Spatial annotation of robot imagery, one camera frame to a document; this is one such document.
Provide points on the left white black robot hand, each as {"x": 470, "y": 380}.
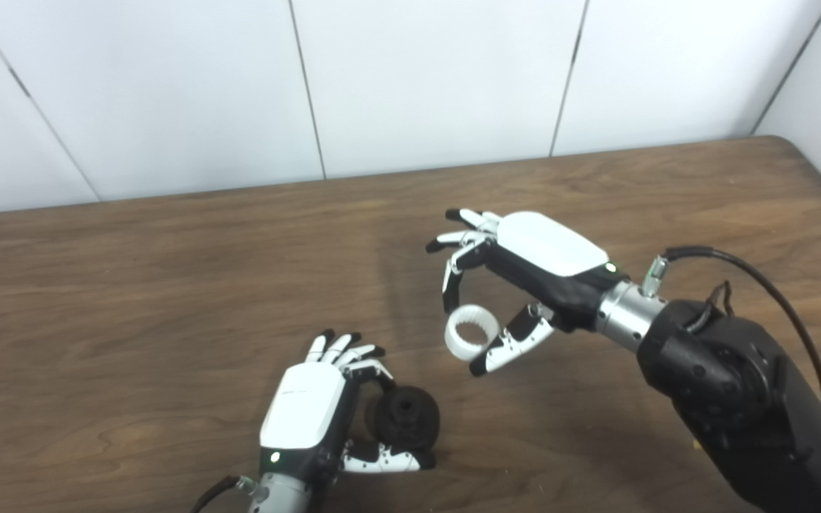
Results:
{"x": 303, "y": 410}

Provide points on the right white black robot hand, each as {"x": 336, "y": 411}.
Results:
{"x": 546, "y": 246}

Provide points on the round black part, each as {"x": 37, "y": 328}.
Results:
{"x": 407, "y": 420}

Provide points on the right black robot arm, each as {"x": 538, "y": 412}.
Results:
{"x": 738, "y": 399}

